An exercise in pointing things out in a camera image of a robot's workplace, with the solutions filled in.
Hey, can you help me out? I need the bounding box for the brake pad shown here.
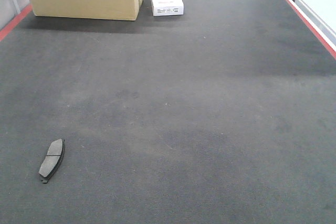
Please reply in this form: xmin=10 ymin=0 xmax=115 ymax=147
xmin=38 ymin=138 xmax=65 ymax=184

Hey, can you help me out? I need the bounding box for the red conveyor frame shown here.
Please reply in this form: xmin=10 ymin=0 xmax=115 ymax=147
xmin=0 ymin=0 xmax=336 ymax=61

